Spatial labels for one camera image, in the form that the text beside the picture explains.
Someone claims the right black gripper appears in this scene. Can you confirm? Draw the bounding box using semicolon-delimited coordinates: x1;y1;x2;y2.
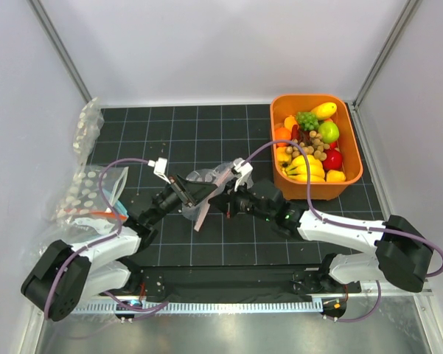
209;176;273;223

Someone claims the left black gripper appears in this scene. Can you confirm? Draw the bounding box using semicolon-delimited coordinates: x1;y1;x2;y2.
147;173;216;226

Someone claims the pink dotted zip bag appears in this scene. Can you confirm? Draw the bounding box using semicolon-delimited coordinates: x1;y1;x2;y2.
181;160;240;233

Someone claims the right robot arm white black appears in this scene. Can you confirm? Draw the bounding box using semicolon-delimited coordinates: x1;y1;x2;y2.
209;180;433;293

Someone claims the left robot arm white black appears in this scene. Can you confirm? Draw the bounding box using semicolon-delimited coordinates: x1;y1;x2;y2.
21;175;217;322

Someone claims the white dotted bag with items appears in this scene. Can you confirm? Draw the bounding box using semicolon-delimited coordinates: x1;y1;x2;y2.
51;165;129;223

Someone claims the white dotted bag upright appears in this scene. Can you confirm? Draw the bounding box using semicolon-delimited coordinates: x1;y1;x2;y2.
72;97;105;166

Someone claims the crumpled clear plastic bag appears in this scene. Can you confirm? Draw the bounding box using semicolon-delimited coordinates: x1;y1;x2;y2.
21;223;97;271

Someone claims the yellow banana bunch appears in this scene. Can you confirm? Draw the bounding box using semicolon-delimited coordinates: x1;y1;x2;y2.
282;155;326;182

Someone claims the orange fruit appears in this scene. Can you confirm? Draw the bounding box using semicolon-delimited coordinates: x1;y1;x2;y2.
273;127;291;147

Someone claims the brown longan cluster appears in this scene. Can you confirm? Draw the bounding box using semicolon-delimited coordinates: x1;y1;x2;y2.
291;131;329;162

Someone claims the yellow lemon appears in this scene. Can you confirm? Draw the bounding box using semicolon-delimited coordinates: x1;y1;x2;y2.
326;170;346;183

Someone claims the green grapes bunch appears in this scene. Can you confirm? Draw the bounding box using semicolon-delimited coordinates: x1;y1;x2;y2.
296;112;319;131

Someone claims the red apple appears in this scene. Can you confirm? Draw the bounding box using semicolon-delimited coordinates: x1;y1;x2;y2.
323;149;343;170

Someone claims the green apple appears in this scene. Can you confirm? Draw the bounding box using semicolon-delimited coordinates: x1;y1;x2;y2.
318;122;340;144

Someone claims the orange plastic basket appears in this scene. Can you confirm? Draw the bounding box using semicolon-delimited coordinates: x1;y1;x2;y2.
270;94;363;200

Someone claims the yellow mango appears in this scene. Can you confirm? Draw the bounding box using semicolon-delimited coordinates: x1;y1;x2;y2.
310;102;337;121

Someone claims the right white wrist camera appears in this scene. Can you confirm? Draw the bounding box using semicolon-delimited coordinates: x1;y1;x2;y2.
231;158;254;192

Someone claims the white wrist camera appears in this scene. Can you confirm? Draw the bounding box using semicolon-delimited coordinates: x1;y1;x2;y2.
231;158;254;192
147;157;168;180

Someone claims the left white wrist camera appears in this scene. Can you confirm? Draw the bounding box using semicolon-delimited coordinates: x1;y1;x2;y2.
147;157;168;180

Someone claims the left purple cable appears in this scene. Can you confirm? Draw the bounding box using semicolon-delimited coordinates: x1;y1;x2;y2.
43;157;170;320

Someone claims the purple cable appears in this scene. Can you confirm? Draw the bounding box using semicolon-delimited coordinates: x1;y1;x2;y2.
43;157;170;320
239;139;443;325

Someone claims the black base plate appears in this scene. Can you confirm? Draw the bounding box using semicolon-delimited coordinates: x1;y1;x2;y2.
108;264;361;302

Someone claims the white slotted cable duct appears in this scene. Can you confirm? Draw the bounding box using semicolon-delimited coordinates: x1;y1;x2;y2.
71;296;323;316

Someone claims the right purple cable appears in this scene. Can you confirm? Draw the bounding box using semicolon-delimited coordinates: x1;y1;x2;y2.
239;139;443;325

